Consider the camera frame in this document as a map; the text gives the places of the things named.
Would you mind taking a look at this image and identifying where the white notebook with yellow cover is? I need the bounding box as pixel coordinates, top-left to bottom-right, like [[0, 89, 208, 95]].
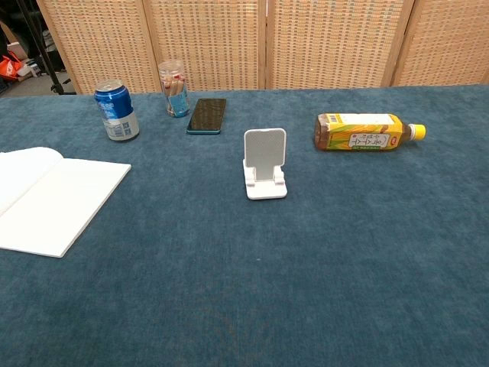
[[0, 146, 132, 258]]

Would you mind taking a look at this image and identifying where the white folding phone stand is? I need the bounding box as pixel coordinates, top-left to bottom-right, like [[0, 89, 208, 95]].
[[242, 128, 288, 200]]

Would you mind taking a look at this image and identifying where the black smartphone with teal edge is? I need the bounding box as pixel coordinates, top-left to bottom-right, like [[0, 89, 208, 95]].
[[186, 97, 228, 135]]

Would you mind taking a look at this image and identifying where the blue table cloth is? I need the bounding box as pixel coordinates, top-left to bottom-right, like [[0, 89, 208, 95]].
[[0, 84, 489, 367]]

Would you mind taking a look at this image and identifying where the clear jar of sticks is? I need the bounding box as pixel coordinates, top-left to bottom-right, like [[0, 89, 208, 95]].
[[157, 60, 191, 119]]

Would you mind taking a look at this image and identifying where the yellow capped tea bottle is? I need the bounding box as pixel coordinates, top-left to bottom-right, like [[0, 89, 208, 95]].
[[313, 112, 427, 152]]

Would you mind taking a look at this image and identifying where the woven rattan folding screen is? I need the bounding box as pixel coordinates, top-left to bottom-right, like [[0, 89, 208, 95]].
[[36, 0, 489, 96]]

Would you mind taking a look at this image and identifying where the blue and white drink can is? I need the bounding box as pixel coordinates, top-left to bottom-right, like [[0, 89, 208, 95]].
[[93, 79, 141, 142]]

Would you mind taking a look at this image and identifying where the black tripod stand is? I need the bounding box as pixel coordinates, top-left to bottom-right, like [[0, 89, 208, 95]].
[[15, 0, 77, 96]]

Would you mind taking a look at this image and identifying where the orange bag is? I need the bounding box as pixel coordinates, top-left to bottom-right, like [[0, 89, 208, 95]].
[[0, 51, 24, 80]]

